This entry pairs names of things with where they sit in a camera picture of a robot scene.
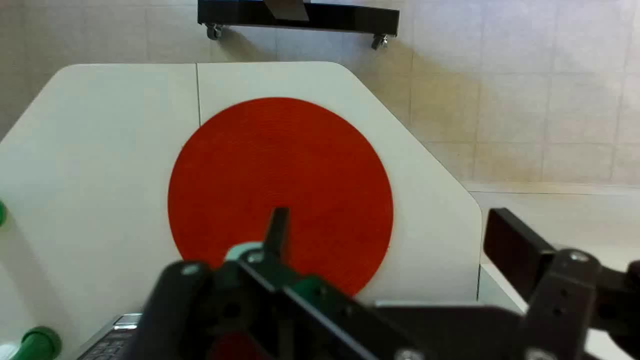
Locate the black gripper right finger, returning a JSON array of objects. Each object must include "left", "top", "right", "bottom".
[{"left": 482, "top": 207, "right": 640, "bottom": 360}]

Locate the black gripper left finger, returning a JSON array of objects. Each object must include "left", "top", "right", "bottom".
[{"left": 133, "top": 207, "right": 429, "bottom": 360}]

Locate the red round woven mat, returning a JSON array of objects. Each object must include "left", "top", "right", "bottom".
[{"left": 167, "top": 96, "right": 396, "bottom": 299}]

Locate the black metal frame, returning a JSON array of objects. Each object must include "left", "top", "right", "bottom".
[{"left": 197, "top": 0, "right": 403, "bottom": 50}]

